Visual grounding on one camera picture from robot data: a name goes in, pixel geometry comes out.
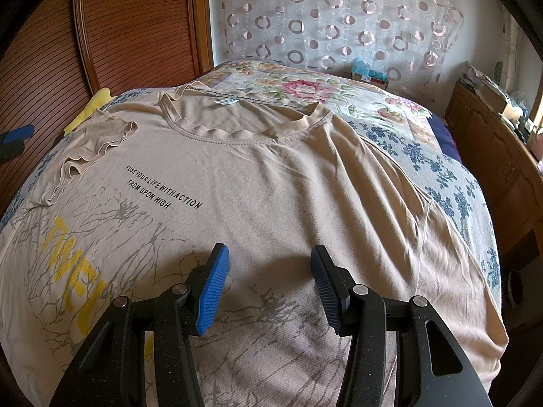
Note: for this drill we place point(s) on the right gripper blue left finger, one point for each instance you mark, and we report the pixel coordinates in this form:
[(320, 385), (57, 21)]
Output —
[(186, 309)]

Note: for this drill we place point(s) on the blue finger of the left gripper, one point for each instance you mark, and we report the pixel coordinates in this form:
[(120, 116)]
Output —
[(20, 134)]

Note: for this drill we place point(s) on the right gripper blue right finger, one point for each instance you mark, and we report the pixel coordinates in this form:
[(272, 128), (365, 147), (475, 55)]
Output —
[(354, 310)]

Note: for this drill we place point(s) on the beige printed t-shirt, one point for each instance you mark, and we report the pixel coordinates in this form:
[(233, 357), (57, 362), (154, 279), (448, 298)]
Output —
[(269, 349)]

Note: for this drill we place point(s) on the brown wooden wardrobe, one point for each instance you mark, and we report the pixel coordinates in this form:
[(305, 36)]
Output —
[(67, 50)]

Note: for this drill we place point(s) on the blue floral bed sheet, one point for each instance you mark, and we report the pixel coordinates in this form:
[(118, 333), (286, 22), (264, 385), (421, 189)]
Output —
[(441, 177)]

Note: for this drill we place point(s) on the dark blue blanket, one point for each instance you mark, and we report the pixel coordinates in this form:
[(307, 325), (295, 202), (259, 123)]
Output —
[(444, 137)]

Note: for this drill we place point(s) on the brown wooden side cabinet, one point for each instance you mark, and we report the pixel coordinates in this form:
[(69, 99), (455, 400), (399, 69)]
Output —
[(505, 169)]

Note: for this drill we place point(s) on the blue tissue box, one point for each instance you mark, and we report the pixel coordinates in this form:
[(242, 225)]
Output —
[(361, 71)]

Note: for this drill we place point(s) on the sheer circle-pattern curtain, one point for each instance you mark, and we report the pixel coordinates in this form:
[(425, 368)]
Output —
[(405, 40)]

